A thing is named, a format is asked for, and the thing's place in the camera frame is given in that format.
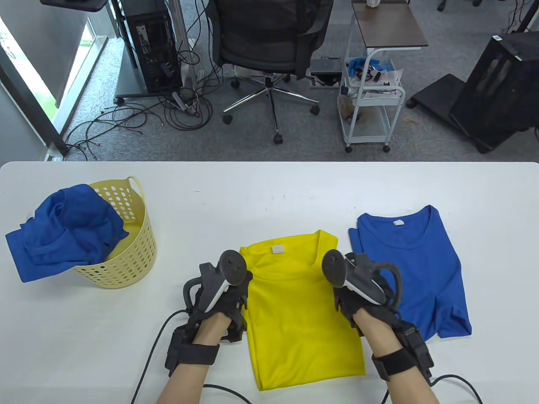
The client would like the clear bag of papers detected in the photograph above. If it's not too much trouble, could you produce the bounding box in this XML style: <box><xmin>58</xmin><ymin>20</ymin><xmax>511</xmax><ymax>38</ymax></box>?
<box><xmin>362</xmin><ymin>67</ymin><xmax>404</xmax><ymax>99</ymax></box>

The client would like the black computer case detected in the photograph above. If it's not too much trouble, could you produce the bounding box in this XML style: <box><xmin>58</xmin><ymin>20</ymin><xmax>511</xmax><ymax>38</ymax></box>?
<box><xmin>450</xmin><ymin>32</ymin><xmax>539</xmax><ymax>154</ymax></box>

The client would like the grey handheld controller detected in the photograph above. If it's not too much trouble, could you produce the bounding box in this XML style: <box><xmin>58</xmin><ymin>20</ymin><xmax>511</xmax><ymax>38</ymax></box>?
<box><xmin>182</xmin><ymin>250</ymin><xmax>249</xmax><ymax>314</ymax></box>
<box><xmin>322</xmin><ymin>250</ymin><xmax>404</xmax><ymax>308</ymax></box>

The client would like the tangle of black floor cables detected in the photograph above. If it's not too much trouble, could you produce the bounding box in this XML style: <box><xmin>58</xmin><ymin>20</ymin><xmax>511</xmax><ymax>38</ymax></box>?
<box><xmin>63</xmin><ymin>0</ymin><xmax>226</xmax><ymax>162</ymax></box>

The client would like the black wrist camera strap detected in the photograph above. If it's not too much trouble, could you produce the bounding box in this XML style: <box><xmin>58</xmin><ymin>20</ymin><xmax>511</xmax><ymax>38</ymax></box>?
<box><xmin>371</xmin><ymin>325</ymin><xmax>435</xmax><ymax>385</ymax></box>
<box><xmin>165</xmin><ymin>326</ymin><xmax>221</xmax><ymax>377</ymax></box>

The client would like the yellow perforated laundry basket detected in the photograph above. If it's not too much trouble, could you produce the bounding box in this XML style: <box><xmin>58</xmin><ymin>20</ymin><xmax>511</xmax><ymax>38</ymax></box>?
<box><xmin>72</xmin><ymin>176</ymin><xmax>157</xmax><ymax>289</ymax></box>

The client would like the black floor box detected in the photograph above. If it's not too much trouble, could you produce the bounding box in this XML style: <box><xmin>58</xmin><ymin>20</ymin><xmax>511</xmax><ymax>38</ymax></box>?
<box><xmin>311</xmin><ymin>57</ymin><xmax>342</xmax><ymax>89</ymax></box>

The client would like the person's right hand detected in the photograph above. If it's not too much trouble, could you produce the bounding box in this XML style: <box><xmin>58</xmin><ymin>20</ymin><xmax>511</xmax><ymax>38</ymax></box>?
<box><xmin>334</xmin><ymin>252</ymin><xmax>406</xmax><ymax>338</ymax></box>

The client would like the person's right forearm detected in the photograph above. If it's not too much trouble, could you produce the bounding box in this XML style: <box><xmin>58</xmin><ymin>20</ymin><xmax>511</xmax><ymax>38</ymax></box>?
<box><xmin>352</xmin><ymin>306</ymin><xmax>440</xmax><ymax>404</ymax></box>

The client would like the black computer tower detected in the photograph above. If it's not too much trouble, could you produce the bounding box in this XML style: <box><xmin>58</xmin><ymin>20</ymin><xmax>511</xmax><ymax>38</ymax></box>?
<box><xmin>122</xmin><ymin>0</ymin><xmax>184</xmax><ymax>94</ymax></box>

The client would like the black mesh office chair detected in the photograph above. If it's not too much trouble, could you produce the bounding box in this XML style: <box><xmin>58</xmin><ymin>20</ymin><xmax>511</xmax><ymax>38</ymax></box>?
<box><xmin>205</xmin><ymin>0</ymin><xmax>334</xmax><ymax>146</ymax></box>

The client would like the blue cloth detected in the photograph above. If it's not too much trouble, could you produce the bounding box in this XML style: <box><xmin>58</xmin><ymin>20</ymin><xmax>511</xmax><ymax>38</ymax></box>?
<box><xmin>347</xmin><ymin>58</ymin><xmax>394</xmax><ymax>78</ymax></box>

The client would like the yellow t-shirt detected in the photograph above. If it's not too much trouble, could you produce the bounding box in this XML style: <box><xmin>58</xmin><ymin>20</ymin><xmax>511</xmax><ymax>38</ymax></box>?
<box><xmin>239</xmin><ymin>230</ymin><xmax>366</xmax><ymax>392</ymax></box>

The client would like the black desk top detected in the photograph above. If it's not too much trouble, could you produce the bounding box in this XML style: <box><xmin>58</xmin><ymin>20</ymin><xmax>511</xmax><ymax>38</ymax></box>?
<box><xmin>40</xmin><ymin>0</ymin><xmax>111</xmax><ymax>12</ymax></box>

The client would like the brown top side table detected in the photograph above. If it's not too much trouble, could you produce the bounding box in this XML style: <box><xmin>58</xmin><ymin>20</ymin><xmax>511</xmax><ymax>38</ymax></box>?
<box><xmin>345</xmin><ymin>0</ymin><xmax>429</xmax><ymax>53</ymax></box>

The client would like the brown bag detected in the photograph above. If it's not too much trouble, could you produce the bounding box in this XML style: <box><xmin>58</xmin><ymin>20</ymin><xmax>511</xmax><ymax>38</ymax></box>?
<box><xmin>339</xmin><ymin>95</ymin><xmax>363</xmax><ymax>125</ymax></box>

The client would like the white rolling utility cart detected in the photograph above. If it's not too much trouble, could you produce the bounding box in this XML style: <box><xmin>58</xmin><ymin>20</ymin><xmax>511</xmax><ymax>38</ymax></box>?
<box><xmin>337</xmin><ymin>47</ymin><xmax>407</xmax><ymax>154</ymax></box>

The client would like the person's left forearm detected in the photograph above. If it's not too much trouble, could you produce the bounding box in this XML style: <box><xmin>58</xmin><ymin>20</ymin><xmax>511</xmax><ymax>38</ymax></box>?
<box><xmin>156</xmin><ymin>314</ymin><xmax>233</xmax><ymax>404</ymax></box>

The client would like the black wheeled platform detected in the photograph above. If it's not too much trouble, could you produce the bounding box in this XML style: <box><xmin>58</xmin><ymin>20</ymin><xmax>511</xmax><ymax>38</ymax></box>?
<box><xmin>406</xmin><ymin>74</ymin><xmax>468</xmax><ymax>127</ymax></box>

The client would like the person's left hand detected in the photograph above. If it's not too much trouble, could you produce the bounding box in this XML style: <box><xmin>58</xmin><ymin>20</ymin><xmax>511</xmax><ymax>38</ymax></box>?
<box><xmin>187</xmin><ymin>269</ymin><xmax>254</xmax><ymax>345</ymax></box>

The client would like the black window frame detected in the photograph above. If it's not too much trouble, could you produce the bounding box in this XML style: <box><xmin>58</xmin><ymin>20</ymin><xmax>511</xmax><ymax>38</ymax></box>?
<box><xmin>0</xmin><ymin>55</ymin><xmax>70</xmax><ymax>157</ymax></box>

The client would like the black chair base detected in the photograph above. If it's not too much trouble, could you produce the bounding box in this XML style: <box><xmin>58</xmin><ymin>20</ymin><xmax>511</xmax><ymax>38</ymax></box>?
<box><xmin>437</xmin><ymin>0</ymin><xmax>484</xmax><ymax>12</ymax></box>

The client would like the grey rolling desk base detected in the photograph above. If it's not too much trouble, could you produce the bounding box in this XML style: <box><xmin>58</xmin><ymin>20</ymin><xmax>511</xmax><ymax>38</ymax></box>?
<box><xmin>115</xmin><ymin>42</ymin><xmax>186</xmax><ymax>106</ymax></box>

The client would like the black stand pole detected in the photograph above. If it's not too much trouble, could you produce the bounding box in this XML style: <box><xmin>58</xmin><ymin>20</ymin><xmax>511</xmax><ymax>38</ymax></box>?
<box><xmin>503</xmin><ymin>0</ymin><xmax>539</xmax><ymax>34</ymax></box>

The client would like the blue t-shirt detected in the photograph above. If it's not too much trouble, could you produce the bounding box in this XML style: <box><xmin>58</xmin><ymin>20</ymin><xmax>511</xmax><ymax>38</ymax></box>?
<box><xmin>5</xmin><ymin>184</ymin><xmax>130</xmax><ymax>283</ymax></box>
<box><xmin>348</xmin><ymin>205</ymin><xmax>472</xmax><ymax>341</ymax></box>

